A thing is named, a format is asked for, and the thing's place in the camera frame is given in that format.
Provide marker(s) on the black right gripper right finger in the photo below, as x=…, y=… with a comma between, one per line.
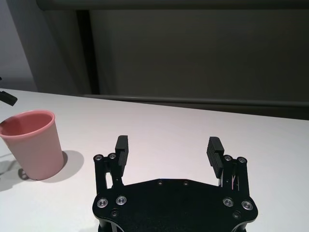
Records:
x=213, y=159

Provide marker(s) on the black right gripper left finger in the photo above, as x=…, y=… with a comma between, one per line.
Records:
x=120, y=164

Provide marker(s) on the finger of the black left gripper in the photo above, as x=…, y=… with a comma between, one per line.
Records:
x=8, y=97

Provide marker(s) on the pink plastic cup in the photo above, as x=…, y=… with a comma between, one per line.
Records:
x=36, y=147

